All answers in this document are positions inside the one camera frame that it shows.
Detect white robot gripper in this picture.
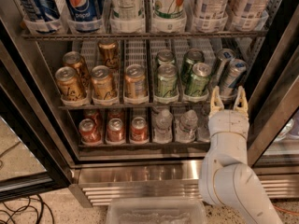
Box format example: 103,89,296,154
208,86,249,139

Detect silver redbull can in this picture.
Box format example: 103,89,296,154
212,49,235,86
219,59,247,96

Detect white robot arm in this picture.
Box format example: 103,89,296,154
198,87,283,224

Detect front dark green can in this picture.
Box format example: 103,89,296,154
184,63,211,97

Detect dark green can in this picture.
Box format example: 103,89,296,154
180,49,205,84
184,63,211,97

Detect rear dark green can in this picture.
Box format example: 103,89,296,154
180,49,205,84

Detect front light green can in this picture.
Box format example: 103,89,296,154
156,63,178,98

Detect light green can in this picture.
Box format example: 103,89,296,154
156,49,176,66
156,63,178,98

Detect rear light green can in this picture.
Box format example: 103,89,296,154
156,49,176,66

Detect column gold can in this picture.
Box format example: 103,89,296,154
91,65,117,100
125,64,147,99

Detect front right red can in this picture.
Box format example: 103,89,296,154
131,117,148,142

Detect red can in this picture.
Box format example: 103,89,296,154
107,109,125,121
107,118,124,142
78,119,101,143
83,109,102,128
131,117,148,142

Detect right white blue can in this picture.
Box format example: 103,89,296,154
228,0,277,20

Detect white blue can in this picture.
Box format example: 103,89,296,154
228,0,277,20
193,0,228,20

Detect left white blue can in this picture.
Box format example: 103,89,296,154
193,0,228,20

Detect rear middle red can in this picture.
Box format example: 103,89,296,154
107,109,125,121

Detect front middle red can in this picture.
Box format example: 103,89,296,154
107,118,124,142

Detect white 7up can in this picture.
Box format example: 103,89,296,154
154,0,184,19

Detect rear brown gold can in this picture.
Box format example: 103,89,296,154
97,40,120,70

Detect rear left red can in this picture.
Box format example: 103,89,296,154
83,109,102,128

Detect white green soda can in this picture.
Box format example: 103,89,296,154
112,0,143,21

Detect front left red can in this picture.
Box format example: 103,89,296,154
78,119,101,143

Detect front left gold can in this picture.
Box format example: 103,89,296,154
55,66,87,102

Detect rear left gold can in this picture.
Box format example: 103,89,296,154
63,51,90,89

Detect blue pepsi logo can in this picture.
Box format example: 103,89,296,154
65,0,101,22

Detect open glass fridge door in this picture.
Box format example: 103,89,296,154
0,88,70,202

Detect left blue pepsi can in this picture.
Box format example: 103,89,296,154
20,0,60,22

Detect right water bottle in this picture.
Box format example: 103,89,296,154
197,111,210,143

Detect water bottle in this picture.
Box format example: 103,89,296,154
197,111,210,143
153,109,173,144
175,109,198,143

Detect middle water bottle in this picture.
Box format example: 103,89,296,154
175,109,198,143

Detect left water bottle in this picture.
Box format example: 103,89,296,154
153,109,173,144

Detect clear plastic bin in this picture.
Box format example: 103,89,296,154
106,197,207,224

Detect orange floor cable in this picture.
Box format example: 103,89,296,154
273,204,299,217

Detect black floor cables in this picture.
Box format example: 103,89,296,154
0,194,55,224

